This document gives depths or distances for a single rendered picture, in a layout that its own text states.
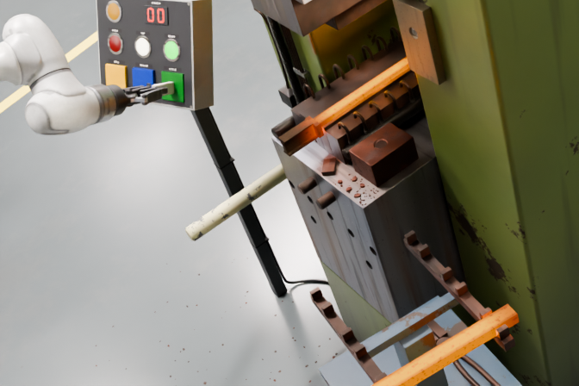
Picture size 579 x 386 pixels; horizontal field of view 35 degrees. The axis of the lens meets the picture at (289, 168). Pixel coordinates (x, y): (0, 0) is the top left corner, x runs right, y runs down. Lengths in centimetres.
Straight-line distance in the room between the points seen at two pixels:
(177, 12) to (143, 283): 134
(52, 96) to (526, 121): 101
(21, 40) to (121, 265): 156
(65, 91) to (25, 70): 10
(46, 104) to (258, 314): 132
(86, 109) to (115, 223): 164
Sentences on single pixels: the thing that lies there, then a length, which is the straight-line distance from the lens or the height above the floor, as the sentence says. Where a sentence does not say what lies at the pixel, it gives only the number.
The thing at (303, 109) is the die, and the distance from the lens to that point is 217.
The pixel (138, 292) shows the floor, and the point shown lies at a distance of 338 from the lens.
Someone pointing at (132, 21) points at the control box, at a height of 114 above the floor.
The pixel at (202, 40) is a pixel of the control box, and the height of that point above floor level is 109.
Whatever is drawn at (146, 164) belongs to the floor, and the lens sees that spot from 392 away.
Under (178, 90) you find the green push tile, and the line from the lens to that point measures 237.
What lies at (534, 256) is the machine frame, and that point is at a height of 77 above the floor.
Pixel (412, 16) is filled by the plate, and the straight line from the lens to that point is 172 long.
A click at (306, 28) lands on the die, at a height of 129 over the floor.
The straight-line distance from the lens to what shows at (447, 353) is 155.
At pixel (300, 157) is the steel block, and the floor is 91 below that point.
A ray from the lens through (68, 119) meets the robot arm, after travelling 207.
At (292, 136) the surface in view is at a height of 102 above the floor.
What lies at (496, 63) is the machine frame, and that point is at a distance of 164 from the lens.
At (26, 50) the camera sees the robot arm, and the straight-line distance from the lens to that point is 212.
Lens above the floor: 225
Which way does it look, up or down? 39 degrees down
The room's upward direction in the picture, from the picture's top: 21 degrees counter-clockwise
